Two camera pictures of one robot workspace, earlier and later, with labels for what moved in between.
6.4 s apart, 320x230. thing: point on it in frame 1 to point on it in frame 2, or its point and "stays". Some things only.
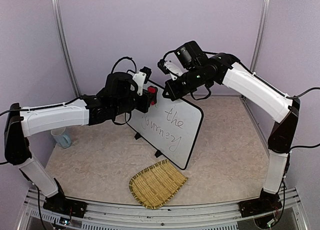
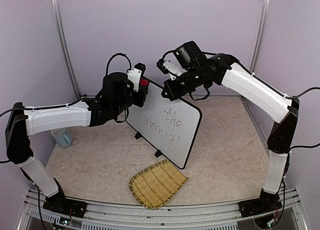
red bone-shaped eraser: x=152 y=89 to x=144 y=82
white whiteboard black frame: x=171 y=127 stays
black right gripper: x=174 y=95 stays
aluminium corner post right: x=262 y=27 stays
